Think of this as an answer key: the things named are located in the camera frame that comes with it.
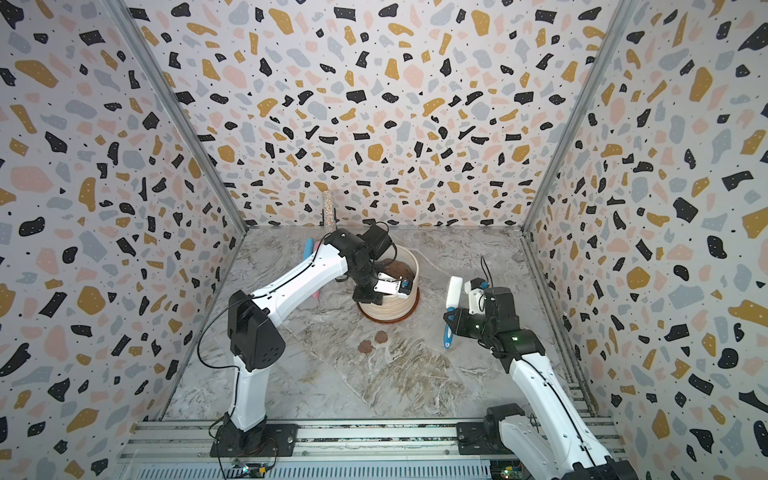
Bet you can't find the white scrub brush blue handle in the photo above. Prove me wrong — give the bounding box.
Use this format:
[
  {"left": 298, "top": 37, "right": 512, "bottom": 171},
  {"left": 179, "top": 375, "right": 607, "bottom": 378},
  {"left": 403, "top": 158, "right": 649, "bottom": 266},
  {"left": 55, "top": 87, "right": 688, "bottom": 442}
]
[{"left": 443, "top": 276, "right": 463, "bottom": 349}]

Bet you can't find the cream ribbed ceramic pot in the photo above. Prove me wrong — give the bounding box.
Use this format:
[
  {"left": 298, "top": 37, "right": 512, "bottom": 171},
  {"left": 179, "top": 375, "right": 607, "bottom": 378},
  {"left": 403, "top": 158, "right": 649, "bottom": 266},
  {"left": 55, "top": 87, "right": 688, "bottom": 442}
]
[{"left": 357, "top": 245, "right": 420, "bottom": 324}]

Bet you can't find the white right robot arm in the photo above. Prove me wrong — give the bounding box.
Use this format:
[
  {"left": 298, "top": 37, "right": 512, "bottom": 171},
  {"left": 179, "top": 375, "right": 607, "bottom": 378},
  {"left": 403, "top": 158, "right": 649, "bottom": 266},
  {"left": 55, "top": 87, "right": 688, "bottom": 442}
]
[{"left": 443, "top": 277, "right": 637, "bottom": 479}]

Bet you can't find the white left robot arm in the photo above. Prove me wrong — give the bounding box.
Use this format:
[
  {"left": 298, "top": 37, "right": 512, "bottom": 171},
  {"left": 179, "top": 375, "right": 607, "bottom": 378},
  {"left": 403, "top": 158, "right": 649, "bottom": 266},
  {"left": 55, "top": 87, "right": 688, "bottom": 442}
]
[{"left": 210, "top": 225, "right": 414, "bottom": 459}]

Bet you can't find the terracotta plastic saucer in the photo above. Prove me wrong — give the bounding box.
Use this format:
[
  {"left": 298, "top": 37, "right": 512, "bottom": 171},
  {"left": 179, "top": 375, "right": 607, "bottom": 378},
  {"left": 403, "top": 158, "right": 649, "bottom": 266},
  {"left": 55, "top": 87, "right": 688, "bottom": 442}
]
[{"left": 357, "top": 290, "right": 420, "bottom": 324}]

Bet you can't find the blue mesh-head scrubber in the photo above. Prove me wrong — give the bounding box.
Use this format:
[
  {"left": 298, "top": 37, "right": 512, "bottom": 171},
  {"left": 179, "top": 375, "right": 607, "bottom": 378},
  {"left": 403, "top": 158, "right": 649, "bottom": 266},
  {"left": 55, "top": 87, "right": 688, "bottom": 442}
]
[{"left": 303, "top": 238, "right": 315, "bottom": 260}]

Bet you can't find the speckled upright tube brush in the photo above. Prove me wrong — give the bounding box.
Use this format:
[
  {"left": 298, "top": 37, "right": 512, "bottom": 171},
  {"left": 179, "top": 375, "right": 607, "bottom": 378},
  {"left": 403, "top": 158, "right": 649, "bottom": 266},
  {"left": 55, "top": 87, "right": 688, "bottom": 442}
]
[{"left": 322, "top": 190, "right": 337, "bottom": 233}]

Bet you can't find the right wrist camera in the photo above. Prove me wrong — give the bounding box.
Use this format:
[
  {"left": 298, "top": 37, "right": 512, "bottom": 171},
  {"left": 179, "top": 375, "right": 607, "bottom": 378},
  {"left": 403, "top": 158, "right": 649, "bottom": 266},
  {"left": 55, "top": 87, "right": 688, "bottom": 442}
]
[{"left": 464, "top": 278, "right": 489, "bottom": 315}]

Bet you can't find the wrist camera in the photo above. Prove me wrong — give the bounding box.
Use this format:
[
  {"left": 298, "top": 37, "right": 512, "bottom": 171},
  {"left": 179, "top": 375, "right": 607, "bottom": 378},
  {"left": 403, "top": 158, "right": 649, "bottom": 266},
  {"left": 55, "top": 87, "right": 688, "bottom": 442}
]
[
  {"left": 464, "top": 278, "right": 489, "bottom": 315},
  {"left": 374, "top": 273, "right": 413, "bottom": 299}
]

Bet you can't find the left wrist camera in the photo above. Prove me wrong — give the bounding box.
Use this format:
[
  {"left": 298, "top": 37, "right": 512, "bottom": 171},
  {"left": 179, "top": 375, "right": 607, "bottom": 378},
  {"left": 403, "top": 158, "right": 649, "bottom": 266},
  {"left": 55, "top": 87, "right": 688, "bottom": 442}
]
[{"left": 374, "top": 273, "right": 413, "bottom": 299}]

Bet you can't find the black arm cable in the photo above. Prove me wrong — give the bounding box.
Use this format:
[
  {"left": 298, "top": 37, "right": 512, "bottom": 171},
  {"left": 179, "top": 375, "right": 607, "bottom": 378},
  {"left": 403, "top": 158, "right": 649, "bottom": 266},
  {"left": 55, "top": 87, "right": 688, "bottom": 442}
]
[{"left": 196, "top": 293, "right": 265, "bottom": 373}]

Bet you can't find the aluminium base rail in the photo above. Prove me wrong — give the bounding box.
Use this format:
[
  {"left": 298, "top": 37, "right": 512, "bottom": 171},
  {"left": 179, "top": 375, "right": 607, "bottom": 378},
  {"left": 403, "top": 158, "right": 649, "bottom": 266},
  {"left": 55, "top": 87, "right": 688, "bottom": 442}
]
[{"left": 116, "top": 416, "right": 628, "bottom": 480}]

